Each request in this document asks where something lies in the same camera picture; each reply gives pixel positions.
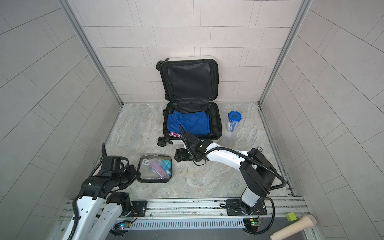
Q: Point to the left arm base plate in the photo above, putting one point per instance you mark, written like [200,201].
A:
[136,207]

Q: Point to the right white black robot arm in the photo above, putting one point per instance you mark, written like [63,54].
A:
[260,175]

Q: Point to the beige wooden handle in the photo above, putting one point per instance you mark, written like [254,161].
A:
[306,222]

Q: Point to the left circuit board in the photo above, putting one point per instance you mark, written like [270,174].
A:
[122,225]

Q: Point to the open black white suitcase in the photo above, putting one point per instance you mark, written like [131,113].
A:
[191,85]

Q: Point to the right circuit board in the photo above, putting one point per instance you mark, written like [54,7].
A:
[252,223]

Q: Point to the blue lid plastic cup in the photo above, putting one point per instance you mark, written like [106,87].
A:
[234,119]

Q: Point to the green sticky note block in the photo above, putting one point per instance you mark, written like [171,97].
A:
[291,217]

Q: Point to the circuit board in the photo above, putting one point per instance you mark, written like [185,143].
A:
[122,225]
[252,223]

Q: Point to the detached black suitcase wheel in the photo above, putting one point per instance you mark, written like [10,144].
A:
[162,142]

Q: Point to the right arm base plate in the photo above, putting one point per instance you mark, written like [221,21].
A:
[239,208]

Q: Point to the clear toiletry pouch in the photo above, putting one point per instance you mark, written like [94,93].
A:
[155,169]

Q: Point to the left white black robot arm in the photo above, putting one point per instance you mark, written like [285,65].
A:
[102,205]

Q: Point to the red white striped cloth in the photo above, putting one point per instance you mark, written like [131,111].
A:
[175,135]

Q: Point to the aluminium mounting rail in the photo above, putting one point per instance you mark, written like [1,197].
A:
[209,208]

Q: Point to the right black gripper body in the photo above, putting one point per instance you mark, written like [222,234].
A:
[186,154]

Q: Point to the blue shirt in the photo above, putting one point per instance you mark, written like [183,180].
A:
[196,123]

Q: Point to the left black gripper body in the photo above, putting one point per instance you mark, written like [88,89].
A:
[125,177]

